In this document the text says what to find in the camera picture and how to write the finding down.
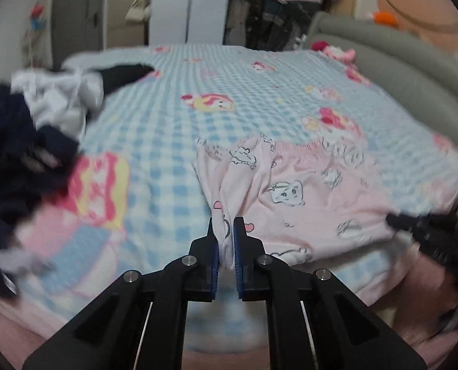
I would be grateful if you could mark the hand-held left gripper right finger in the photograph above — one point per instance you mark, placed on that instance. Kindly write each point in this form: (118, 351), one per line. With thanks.
(238, 269)

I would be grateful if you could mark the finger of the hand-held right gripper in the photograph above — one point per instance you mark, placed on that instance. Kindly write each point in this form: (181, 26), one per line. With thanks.
(402, 222)

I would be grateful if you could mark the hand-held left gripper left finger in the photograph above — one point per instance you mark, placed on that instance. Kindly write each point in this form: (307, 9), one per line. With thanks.
(214, 269)

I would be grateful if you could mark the pink printed pajama pants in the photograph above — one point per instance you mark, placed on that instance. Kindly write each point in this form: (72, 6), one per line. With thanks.
(310, 208)

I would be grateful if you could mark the person's right forearm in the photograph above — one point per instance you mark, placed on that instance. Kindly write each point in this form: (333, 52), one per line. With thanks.
(433, 300)

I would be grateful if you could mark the dark hanging clothes rack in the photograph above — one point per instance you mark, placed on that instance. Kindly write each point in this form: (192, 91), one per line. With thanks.
(267, 19)

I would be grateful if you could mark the blue checkered cartoon bedsheet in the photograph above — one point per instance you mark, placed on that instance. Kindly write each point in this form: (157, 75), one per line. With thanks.
(167, 123)

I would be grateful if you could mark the grey padded headboard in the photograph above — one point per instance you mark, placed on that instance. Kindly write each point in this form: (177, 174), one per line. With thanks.
(406, 57)

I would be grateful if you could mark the pink plush toy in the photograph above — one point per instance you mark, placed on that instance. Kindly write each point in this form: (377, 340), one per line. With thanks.
(340, 53)

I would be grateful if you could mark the red plush toy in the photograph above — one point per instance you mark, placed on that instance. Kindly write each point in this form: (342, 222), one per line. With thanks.
(320, 45)

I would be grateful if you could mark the orange toy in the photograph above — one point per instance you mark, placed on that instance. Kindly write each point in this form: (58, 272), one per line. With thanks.
(386, 18)

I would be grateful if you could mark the black garment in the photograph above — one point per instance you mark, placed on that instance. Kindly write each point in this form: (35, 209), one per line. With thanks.
(121, 75)

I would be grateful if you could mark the peach round cushion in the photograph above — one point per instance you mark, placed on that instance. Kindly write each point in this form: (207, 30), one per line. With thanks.
(425, 4)

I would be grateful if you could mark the white garment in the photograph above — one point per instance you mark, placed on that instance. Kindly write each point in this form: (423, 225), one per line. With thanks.
(59, 104)

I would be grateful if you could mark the navy blue garment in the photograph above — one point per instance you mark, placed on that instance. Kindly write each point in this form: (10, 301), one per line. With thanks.
(5, 142)

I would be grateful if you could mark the beige cabinet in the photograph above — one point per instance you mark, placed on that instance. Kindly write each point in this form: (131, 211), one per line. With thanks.
(127, 23)

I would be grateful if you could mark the white wardrobe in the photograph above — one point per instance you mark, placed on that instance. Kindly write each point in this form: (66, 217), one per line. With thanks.
(190, 5)

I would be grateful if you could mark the grey door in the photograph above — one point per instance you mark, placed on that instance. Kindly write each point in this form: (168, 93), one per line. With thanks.
(78, 11)

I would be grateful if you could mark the colourful wall decoration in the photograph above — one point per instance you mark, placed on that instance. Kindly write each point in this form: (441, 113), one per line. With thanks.
(38, 17)

